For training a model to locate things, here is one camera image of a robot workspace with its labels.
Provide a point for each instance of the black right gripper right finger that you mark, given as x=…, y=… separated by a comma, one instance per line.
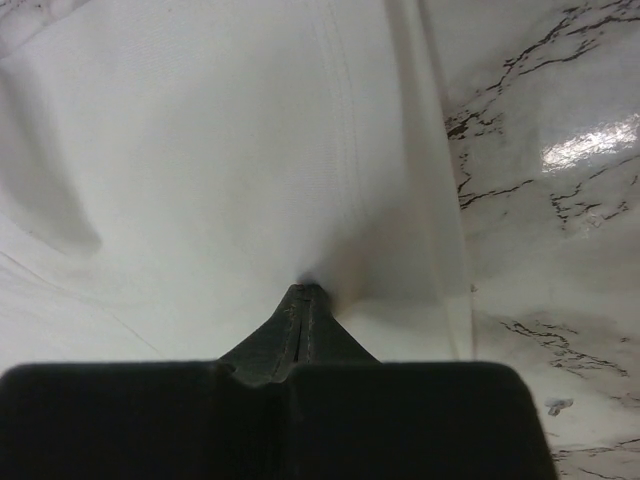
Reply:
x=434, y=420

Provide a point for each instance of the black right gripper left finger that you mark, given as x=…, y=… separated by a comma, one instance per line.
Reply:
x=214, y=419

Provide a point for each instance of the white t-shirt with flower print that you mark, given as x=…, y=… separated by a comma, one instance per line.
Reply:
x=170, y=168

